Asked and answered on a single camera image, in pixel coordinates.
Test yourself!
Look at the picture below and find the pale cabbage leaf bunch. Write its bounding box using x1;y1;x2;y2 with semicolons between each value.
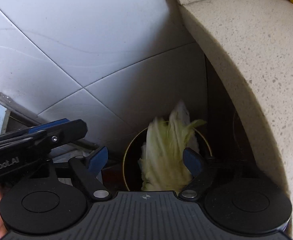
141;101;206;194

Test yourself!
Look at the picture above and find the black round trash bin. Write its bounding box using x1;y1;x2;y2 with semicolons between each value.
123;121;212;193

